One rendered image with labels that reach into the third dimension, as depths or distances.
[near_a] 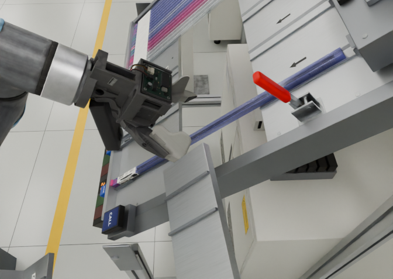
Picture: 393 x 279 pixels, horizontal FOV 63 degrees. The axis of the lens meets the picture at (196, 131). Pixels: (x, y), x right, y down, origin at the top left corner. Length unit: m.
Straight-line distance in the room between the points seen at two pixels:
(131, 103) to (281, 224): 0.49
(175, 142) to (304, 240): 0.44
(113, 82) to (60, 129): 1.40
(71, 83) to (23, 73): 0.05
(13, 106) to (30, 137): 1.35
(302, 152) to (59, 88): 0.32
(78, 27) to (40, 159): 1.07
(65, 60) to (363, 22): 0.35
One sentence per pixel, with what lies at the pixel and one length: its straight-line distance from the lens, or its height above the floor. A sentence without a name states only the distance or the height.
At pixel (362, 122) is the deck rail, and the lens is 0.43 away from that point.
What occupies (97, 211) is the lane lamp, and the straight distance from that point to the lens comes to 0.78.
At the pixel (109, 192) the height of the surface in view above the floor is 0.73.
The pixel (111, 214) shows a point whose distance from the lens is 0.61.
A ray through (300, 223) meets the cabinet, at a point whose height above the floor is 0.62.
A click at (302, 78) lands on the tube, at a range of 0.48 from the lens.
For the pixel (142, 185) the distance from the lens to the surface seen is 0.65.
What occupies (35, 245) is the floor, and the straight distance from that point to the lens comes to 1.56.
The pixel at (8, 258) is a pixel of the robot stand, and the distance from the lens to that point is 1.51.
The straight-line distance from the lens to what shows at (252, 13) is 0.66.
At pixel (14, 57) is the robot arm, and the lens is 0.44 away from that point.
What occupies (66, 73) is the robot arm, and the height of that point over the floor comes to 1.07.
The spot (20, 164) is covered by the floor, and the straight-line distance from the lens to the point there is 1.79.
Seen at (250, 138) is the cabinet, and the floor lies 0.62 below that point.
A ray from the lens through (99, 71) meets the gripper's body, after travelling 0.43.
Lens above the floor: 1.35
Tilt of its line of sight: 53 degrees down
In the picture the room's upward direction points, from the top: straight up
